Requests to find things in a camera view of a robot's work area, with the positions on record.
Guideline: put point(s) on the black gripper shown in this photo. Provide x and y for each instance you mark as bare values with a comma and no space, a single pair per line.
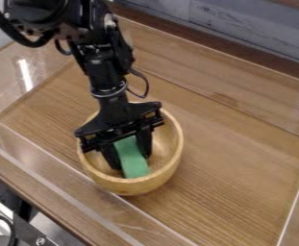
120,120

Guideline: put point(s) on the green rectangular block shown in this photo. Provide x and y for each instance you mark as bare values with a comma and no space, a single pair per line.
133,162

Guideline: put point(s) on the brown wooden bowl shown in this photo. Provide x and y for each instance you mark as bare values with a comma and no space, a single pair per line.
164,162

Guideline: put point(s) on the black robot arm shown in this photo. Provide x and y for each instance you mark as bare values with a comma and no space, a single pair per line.
86,24

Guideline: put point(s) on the clear acrylic tray enclosure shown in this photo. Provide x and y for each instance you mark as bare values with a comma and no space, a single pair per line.
225,183

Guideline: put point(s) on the black metal bracket with bolt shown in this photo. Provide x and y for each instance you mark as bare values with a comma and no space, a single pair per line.
29,234

